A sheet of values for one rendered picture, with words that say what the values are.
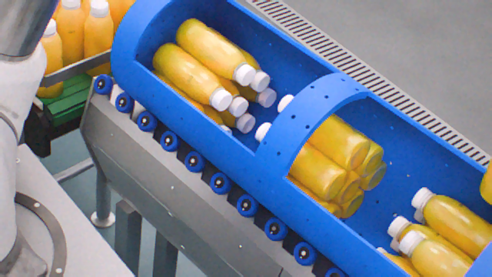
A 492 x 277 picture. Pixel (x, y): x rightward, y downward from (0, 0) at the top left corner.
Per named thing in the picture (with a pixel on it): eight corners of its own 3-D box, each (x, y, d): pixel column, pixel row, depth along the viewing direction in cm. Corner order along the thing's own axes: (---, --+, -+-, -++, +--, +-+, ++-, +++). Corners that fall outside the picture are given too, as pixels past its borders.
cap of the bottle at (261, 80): (249, 91, 161) (255, 95, 160) (250, 75, 158) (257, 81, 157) (263, 82, 163) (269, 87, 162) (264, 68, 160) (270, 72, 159)
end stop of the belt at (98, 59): (46, 88, 173) (45, 77, 171) (44, 86, 173) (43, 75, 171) (185, 30, 196) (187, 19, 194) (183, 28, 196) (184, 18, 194)
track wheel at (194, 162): (206, 157, 157) (211, 158, 159) (191, 145, 159) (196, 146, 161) (194, 176, 158) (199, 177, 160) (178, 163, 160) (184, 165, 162)
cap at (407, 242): (419, 235, 129) (410, 228, 130) (404, 254, 130) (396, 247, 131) (424, 238, 133) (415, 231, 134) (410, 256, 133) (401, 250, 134)
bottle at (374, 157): (364, 183, 148) (299, 135, 156) (387, 156, 149) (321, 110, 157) (358, 170, 143) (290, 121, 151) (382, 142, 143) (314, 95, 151)
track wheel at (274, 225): (289, 225, 146) (294, 226, 148) (271, 211, 149) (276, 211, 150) (275, 245, 147) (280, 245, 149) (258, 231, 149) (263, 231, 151)
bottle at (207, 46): (187, 12, 159) (245, 54, 151) (204, 23, 165) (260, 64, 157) (168, 40, 160) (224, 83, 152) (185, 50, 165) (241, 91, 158)
